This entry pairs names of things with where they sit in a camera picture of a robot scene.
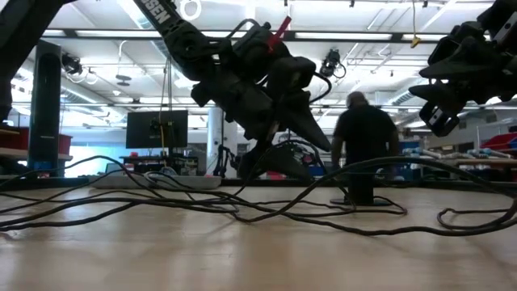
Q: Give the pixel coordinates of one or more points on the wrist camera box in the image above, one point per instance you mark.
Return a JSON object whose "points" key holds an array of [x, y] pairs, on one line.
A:
{"points": [[291, 77], [456, 40]]}

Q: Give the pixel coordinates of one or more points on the black tripod stand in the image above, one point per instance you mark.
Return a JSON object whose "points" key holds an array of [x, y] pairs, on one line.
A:
{"points": [[226, 161]]}

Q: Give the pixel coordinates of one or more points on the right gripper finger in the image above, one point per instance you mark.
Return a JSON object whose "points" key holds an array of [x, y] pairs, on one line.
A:
{"points": [[464, 64], [440, 119]]}

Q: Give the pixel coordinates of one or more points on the black hanging camera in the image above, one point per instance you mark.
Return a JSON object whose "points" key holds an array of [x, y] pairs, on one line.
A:
{"points": [[331, 62], [72, 64]]}

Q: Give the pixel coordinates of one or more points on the yellow hanging plug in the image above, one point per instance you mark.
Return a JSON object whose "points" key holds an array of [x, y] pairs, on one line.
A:
{"points": [[415, 41]]}

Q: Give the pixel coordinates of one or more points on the black tall column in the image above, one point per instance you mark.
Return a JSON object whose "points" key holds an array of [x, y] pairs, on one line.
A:
{"points": [[44, 121]]}

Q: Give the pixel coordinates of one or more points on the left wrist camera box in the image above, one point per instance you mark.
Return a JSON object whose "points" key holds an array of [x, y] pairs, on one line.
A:
{"points": [[291, 77]]}

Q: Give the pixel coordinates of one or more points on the red storage bin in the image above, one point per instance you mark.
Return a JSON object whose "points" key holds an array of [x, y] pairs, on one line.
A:
{"points": [[65, 144], [16, 139]]}

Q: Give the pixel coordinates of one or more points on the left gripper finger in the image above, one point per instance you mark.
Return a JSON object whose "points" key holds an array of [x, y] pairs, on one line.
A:
{"points": [[303, 121], [274, 163]]}

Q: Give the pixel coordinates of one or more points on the person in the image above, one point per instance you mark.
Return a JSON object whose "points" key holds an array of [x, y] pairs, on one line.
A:
{"points": [[363, 133]]}

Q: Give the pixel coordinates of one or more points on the black monitor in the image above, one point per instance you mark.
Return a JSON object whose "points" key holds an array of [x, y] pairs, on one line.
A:
{"points": [[141, 129]]}

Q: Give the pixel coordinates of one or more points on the red zip tie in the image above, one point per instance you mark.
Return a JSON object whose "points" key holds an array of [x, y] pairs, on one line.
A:
{"points": [[278, 34]]}

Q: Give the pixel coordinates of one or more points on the wooden workbench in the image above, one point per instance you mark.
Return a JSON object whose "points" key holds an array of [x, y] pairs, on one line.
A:
{"points": [[484, 161]]}

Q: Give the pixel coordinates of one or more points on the black cluttered desk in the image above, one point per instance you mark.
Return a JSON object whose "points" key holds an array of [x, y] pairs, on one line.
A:
{"points": [[137, 165]]}

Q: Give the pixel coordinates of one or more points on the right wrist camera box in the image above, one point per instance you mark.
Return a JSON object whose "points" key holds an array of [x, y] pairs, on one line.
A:
{"points": [[456, 40]]}

